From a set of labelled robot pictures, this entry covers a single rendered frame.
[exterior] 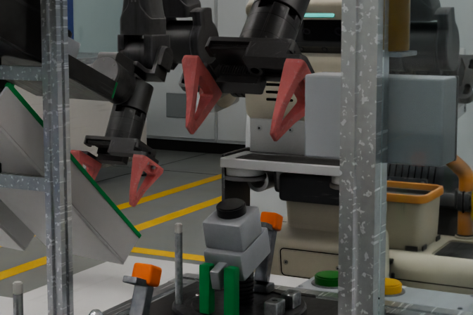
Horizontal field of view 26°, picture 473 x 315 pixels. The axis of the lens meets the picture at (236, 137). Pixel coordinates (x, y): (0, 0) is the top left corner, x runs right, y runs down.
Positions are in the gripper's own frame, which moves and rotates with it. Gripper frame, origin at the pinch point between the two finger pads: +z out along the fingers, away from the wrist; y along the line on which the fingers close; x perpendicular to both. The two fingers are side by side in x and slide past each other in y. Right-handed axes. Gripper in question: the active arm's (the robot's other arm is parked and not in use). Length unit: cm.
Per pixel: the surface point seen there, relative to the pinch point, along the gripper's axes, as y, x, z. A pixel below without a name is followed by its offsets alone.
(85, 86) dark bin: -20.5, 0.1, -4.0
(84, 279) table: -49, 51, -1
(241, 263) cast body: 2.8, 6.2, 11.9
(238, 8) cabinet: -373, 525, -453
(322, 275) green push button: 1.2, 28.9, 2.0
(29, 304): -47, 39, 9
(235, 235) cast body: 2.2, 4.2, 10.0
